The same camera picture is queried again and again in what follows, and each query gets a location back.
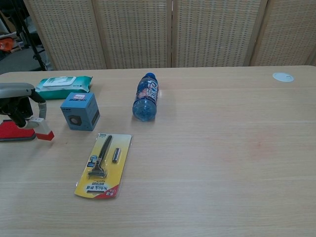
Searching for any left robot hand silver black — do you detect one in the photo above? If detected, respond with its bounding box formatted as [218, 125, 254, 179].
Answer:
[0, 82, 47, 129]

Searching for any small red white box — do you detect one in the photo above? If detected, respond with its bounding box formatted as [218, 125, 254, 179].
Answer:
[24, 117, 55, 141]

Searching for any red case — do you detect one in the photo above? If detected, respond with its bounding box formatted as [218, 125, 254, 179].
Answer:
[0, 119, 38, 142]

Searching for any black tripod stand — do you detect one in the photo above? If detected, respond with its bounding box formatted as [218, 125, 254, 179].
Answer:
[13, 0, 49, 72]

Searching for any orange white object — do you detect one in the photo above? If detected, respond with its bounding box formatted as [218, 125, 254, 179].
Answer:
[0, 37, 13, 51]

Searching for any green wet wipes pack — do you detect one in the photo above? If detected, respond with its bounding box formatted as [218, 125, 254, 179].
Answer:
[35, 75, 93, 100]

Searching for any blue cardboard box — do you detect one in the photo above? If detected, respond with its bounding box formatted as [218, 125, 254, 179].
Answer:
[60, 92, 101, 131]

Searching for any yellow razor blister pack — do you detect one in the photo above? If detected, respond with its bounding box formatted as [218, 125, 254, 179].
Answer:
[74, 133, 133, 199]

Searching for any blue drink bottle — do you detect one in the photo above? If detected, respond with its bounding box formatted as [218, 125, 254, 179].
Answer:
[132, 72, 160, 122]

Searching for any wooden rattan folding screen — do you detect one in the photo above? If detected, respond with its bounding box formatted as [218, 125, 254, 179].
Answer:
[23, 0, 316, 71]

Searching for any white round cable grommet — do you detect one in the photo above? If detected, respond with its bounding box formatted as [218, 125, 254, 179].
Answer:
[272, 72, 295, 83]

